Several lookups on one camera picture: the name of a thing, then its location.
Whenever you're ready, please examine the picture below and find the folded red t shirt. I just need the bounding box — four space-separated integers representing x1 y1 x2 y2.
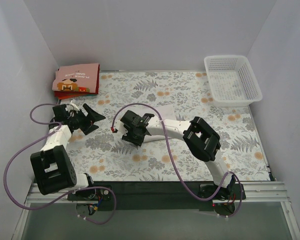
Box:
54 64 101 100

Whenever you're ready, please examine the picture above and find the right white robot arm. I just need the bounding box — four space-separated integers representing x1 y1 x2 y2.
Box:
113 110 236 199

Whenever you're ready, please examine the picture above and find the purple cable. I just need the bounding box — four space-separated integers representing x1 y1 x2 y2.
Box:
2 103 118 225
110 103 245 219

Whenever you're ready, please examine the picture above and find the white t shirt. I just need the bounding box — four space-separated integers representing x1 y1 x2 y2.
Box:
130 104 177 143

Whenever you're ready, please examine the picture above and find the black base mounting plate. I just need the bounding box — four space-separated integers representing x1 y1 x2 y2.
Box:
67 181 246 212

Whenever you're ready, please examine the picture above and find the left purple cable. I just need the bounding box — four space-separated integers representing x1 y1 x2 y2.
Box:
2 103 118 225

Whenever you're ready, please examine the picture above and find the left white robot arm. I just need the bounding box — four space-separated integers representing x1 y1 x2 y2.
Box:
30 103 106 200

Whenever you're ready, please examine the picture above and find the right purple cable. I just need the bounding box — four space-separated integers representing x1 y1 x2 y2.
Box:
110 103 245 219

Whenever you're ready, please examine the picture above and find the aluminium extrusion rail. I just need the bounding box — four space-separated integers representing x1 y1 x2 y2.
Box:
13 181 300 240

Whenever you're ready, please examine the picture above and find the floral patterned table mat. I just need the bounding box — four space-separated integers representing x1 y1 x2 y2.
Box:
66 72 270 181

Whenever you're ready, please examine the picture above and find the white plastic mesh basket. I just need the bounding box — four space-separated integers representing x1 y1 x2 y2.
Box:
204 55 263 107

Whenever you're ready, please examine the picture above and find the folded pink printed t shirt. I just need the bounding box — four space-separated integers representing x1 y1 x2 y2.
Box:
51 63 101 94

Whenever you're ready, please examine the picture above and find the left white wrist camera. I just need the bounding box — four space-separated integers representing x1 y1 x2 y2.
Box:
66 100 81 116

